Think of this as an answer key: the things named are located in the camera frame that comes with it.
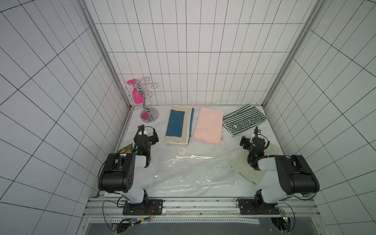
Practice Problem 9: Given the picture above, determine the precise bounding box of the clear plastic vacuum bag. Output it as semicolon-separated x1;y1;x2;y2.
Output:
150;134;240;197

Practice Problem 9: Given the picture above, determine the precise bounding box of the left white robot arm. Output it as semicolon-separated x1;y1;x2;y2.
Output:
98;125;159;206

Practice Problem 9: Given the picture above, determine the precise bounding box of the pink towel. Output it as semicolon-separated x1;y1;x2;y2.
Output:
193;107;224;145

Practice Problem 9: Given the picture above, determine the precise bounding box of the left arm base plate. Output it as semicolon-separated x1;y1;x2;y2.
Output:
122;199;164;216

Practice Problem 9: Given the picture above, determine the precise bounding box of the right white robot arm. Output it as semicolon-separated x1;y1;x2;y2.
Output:
240;127;320;205

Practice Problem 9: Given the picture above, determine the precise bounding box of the light green folded towel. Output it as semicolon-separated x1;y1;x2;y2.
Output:
231;143;282;189

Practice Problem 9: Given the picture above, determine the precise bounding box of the blue and cream towel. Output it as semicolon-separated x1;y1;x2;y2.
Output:
165;105;194;145

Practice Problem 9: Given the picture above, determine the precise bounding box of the green striped Doraemon towel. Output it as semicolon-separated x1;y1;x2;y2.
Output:
222;104;267;136

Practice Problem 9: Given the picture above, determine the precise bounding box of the pink plastic cup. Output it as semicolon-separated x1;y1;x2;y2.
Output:
127;79;144;105

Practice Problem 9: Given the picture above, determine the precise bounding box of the aluminium mounting rail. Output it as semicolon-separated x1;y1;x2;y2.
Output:
83;197;319;221

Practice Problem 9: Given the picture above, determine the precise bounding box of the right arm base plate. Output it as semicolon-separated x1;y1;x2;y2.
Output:
236;198;280;215

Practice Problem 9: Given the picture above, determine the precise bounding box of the chrome cup holder stand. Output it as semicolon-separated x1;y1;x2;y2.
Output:
120;77;159;123

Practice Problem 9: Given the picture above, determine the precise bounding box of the colourful snack packet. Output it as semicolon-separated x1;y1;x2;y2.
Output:
117;144;134;154

